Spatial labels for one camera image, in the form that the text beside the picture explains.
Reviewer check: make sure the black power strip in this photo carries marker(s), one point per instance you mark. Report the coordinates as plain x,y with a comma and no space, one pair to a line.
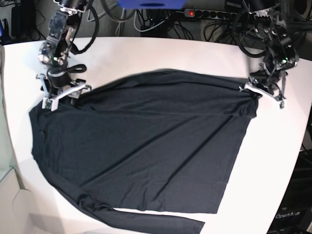
208,14

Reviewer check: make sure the blue plastic box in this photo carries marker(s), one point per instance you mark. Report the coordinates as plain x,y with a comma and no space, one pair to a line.
151,4

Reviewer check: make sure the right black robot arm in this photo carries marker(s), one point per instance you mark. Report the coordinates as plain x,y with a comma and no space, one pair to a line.
54,53

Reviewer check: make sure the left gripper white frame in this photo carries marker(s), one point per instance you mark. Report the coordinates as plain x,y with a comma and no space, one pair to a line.
270,85

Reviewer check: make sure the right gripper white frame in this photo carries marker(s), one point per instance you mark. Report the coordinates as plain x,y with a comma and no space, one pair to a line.
57,84

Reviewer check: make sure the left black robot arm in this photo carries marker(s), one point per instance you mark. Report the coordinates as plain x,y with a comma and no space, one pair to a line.
279,54

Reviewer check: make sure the black power adapter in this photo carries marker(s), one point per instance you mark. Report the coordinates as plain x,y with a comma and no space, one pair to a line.
23,19

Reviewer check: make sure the dark navy long-sleeve shirt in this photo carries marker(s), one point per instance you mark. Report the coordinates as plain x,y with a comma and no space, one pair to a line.
131,151

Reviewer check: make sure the black OpenArm equipment case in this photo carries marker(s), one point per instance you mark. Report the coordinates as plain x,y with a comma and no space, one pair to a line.
294,215

